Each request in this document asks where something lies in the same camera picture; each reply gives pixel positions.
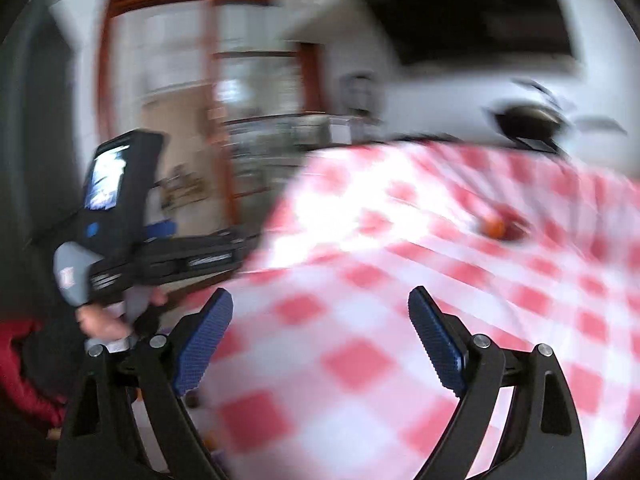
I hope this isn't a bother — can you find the person's left hand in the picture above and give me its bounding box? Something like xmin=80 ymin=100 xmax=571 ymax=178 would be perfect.
xmin=68 ymin=288 xmax=167 ymax=342

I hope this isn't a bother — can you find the red white checkered tablecloth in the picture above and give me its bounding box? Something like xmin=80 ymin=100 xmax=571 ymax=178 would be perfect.
xmin=179 ymin=138 xmax=640 ymax=480

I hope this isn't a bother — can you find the small orange tangerine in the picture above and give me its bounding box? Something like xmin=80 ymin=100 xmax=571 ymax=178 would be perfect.
xmin=480 ymin=216 xmax=508 ymax=240

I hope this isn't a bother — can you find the dark red wrinkled fruit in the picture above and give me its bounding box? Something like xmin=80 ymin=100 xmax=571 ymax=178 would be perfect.
xmin=496 ymin=208 xmax=532 ymax=243

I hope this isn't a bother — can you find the wooden glass door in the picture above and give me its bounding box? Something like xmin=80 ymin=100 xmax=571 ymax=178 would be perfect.
xmin=96 ymin=0 xmax=326 ymax=238

